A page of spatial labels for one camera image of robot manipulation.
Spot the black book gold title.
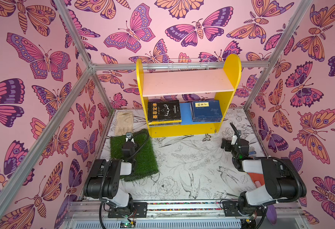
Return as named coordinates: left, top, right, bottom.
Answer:
left=147, top=100, right=181, bottom=122

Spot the yellow black book bottom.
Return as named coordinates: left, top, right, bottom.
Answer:
left=148, top=120, right=182, bottom=127

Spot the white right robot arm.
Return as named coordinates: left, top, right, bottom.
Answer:
left=221, top=135, right=307, bottom=207

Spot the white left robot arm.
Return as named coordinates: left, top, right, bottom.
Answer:
left=83, top=140, right=137, bottom=209

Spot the green artificial grass mat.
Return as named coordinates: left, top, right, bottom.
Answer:
left=110, top=129, right=159, bottom=182

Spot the beige cloth glove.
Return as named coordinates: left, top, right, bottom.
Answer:
left=115, top=111, right=134, bottom=136

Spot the purple bulb object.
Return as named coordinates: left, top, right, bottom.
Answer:
left=266, top=205, right=278, bottom=225

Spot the yellow wooden bookshelf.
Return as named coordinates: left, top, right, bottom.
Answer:
left=136, top=54, right=242, bottom=138

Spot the small green circuit board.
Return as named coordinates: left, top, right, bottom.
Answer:
left=120, top=221, right=136, bottom=229

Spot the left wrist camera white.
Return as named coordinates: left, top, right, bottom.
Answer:
left=125, top=132, right=134, bottom=143

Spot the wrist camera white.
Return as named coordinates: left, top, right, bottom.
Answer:
left=231, top=135, right=238, bottom=145
left=125, top=132, right=134, bottom=143

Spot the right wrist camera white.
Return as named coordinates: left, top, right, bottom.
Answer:
left=231, top=135, right=238, bottom=145

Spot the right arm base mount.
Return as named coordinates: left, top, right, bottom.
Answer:
left=219, top=194, right=267, bottom=218

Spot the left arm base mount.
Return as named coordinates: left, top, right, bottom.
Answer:
left=108, top=202, right=148, bottom=218

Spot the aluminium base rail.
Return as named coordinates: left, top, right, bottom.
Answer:
left=61, top=198, right=308, bottom=229

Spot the clear wire rack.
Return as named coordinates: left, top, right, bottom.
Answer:
left=167, top=58, right=209, bottom=72

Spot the aluminium frame post right rear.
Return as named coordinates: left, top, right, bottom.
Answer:
left=243, top=0, right=313, bottom=112

